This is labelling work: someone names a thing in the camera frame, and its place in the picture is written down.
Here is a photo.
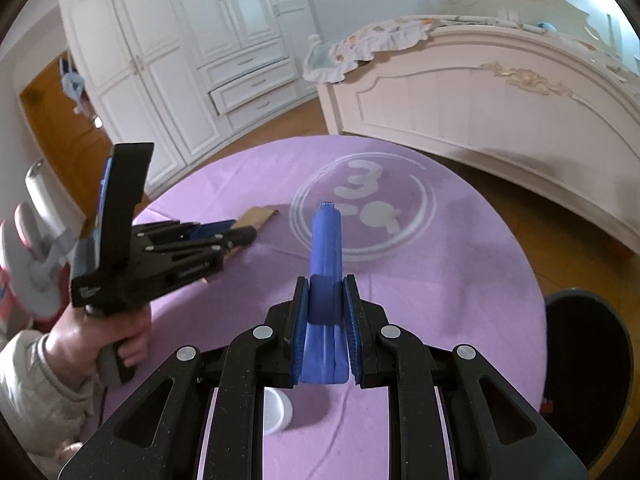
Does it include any beige paper wrapper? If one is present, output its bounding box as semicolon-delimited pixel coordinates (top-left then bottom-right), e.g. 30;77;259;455
193;207;279;284

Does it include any person's left hand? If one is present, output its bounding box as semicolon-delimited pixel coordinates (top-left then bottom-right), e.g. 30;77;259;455
44;304;152;382

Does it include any black round trash bin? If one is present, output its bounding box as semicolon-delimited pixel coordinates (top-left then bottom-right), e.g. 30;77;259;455
540;288;634;468

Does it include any white wardrobe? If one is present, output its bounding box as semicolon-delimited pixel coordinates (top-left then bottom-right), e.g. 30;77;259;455
58;0;317;196

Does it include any white bottle cap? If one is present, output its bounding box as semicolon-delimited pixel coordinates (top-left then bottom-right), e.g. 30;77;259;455
262;387;293;436

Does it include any person's left forearm sleeve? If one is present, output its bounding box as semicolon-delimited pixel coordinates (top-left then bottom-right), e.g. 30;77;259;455
1;330;94;479

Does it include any white bed frame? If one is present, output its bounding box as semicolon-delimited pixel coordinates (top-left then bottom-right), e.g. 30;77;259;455
315;0;639;252

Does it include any orange wooden door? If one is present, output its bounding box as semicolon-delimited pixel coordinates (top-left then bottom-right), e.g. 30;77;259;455
20;54;112;221

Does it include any purple tablecloth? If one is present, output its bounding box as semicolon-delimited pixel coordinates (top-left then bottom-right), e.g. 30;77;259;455
96;134;547;480

